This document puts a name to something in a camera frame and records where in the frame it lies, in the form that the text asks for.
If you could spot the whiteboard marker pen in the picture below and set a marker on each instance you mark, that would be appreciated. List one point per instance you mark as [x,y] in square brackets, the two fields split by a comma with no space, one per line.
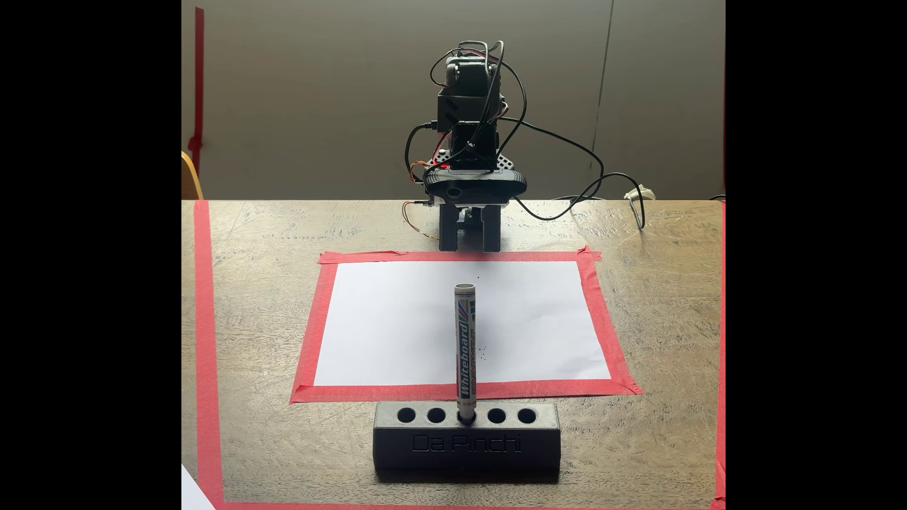
[465,354]

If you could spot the black pen holder block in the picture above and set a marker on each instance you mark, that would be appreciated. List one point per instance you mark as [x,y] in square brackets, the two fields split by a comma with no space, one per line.
[468,446]

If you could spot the grey perforated plate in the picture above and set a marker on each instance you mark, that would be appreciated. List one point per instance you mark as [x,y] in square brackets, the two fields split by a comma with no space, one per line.
[506,161]

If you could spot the red tape strip on paper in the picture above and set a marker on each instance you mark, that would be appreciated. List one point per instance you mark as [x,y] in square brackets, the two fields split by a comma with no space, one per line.
[315,326]
[524,256]
[397,392]
[602,326]

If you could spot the white paper sheet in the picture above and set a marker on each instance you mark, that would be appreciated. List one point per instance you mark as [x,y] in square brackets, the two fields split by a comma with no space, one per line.
[397,326]

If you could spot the white plug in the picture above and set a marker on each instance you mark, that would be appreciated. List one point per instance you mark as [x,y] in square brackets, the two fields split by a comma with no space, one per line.
[640,192]

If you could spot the wooden chair back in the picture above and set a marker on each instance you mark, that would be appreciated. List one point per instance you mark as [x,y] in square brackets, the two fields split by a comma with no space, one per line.
[190,181]

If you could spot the long red table tape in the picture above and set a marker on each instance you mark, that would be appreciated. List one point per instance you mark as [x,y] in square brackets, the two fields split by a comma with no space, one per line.
[721,396]
[207,354]
[496,506]

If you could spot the white paper corner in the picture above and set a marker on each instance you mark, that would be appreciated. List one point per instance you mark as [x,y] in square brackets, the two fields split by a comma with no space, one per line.
[193,494]

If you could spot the black oval camera box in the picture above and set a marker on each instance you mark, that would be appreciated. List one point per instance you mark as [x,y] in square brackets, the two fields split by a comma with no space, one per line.
[475,186]

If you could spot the red tape on wall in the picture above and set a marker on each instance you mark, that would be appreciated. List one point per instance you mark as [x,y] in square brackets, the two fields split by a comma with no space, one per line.
[199,85]

